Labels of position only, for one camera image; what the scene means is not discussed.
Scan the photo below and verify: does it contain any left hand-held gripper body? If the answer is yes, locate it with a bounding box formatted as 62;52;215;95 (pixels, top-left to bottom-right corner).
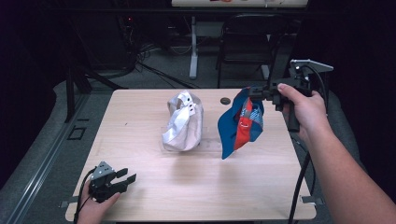
88;161;129;203

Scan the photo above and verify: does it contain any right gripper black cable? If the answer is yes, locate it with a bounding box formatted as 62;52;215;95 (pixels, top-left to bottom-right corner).
287;63;330;224

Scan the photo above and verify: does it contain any black metal stand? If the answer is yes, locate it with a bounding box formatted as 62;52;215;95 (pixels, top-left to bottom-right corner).
64;63;129;123

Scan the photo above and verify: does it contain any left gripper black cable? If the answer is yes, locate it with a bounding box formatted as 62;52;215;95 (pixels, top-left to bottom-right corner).
72;167;98;224

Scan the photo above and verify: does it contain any person's left hand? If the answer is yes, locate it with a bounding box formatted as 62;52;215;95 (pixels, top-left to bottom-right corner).
76;189;121;224

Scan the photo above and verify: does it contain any floor cable bundle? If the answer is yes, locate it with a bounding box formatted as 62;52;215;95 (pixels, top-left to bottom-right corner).
134;41;200;90

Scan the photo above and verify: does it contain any white desk leg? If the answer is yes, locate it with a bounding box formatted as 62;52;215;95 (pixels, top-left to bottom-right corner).
189;16;200;80

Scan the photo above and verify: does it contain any black chair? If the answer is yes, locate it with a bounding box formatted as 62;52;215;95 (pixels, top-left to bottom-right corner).
216;12;302;90

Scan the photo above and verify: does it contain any metal table bracket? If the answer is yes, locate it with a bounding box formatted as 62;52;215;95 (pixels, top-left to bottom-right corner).
58;195;79;209
300;194;325;206

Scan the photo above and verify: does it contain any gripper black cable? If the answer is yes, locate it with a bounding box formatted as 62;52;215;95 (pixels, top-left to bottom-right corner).
287;63;330;224
72;167;98;224

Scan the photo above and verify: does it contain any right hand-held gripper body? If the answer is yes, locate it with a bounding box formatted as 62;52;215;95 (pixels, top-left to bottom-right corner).
263;58;334;133

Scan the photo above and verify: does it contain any blue and orange cap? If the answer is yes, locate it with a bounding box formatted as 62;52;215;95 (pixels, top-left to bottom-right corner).
217;86;266;161

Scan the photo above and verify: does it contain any square floor outlet box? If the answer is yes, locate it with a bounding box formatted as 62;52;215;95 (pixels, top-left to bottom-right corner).
66;125;87;141

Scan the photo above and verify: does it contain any beige canvas cap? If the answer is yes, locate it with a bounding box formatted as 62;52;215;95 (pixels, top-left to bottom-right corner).
161;90;205;153

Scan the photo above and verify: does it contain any person's right hand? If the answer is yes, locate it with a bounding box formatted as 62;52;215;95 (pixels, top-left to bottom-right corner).
276;82;333;142

